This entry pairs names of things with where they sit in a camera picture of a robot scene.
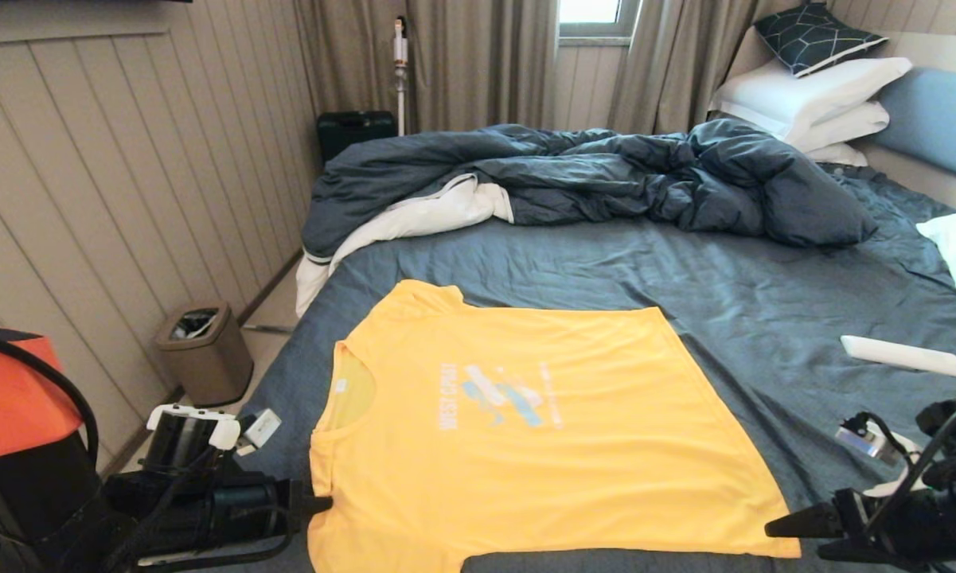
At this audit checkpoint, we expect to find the yellow printed t-shirt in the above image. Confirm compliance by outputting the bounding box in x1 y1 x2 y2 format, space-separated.
308 279 802 573

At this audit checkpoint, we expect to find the brown trash bin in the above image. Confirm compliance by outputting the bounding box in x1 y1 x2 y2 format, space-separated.
154 301 254 407

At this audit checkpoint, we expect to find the white flat long bar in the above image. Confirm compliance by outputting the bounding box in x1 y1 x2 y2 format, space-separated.
841 335 956 378

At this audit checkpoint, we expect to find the bin liner with trash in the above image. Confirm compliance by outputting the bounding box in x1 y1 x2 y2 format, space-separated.
171 309 220 339

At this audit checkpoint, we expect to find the grey-blue bed sheet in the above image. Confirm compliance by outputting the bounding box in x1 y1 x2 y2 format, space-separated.
231 163 956 573

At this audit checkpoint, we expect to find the dark green hard case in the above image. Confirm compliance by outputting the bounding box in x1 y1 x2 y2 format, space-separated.
317 111 399 164

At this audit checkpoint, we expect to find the blue headboard cushion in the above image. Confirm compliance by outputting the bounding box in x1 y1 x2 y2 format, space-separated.
872 67 956 188

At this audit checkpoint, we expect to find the dark blue crumpled duvet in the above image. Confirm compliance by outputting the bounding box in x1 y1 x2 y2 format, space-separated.
302 119 878 259

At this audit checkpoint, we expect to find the large white pillow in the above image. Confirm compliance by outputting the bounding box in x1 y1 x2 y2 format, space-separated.
712 56 914 128

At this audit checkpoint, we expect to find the white stick vacuum cleaner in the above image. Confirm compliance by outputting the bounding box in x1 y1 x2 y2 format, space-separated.
392 18 411 136

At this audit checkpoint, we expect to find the beige curtain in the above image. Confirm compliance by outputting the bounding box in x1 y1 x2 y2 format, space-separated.
293 0 558 134
607 0 809 134

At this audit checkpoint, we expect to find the dark patterned cushion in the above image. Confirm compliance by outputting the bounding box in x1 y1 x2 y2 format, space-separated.
753 2 888 78

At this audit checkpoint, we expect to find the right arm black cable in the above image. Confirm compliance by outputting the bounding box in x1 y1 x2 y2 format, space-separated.
852 398 956 550

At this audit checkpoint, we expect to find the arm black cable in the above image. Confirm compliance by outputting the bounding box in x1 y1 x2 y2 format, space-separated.
852 398 956 550
0 329 100 478

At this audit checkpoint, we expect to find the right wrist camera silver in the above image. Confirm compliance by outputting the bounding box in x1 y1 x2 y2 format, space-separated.
836 420 902 469

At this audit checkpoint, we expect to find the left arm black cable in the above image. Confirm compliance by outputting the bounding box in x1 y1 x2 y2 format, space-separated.
0 329 100 478

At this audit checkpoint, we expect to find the beige headboard frame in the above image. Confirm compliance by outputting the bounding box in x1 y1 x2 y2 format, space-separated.
708 28 956 214

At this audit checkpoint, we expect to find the window with grey frame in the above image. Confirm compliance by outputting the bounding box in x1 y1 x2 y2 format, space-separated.
557 0 642 45

